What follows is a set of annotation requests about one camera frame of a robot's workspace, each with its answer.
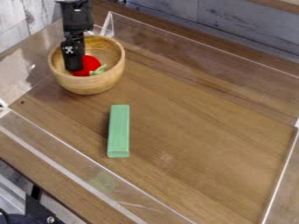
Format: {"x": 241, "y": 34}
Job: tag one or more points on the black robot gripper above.
{"x": 78, "y": 21}

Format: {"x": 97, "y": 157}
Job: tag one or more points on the red plush strawberry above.
{"x": 93, "y": 67}

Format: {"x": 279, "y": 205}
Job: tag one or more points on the black clamp with cable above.
{"x": 37, "y": 213}

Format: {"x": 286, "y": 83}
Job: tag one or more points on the clear acrylic tray wall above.
{"x": 214, "y": 132}

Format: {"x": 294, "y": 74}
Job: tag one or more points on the clear acrylic corner bracket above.
{"x": 106, "y": 30}

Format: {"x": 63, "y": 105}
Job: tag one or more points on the round wooden bowl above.
{"x": 110, "y": 53}

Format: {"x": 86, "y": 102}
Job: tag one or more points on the green rectangular block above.
{"x": 118, "y": 142}

